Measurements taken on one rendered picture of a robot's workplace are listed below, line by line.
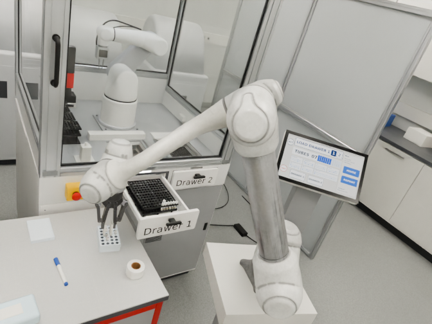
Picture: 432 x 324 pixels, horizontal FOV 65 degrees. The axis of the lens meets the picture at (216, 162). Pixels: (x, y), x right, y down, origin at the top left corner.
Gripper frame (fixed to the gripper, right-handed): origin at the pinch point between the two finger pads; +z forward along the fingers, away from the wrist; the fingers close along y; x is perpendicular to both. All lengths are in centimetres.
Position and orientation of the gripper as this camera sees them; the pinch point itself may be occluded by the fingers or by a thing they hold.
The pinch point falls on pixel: (107, 227)
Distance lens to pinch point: 150.7
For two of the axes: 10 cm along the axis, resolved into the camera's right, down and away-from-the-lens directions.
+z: -2.6, 8.6, 4.5
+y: -8.9, -0.4, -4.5
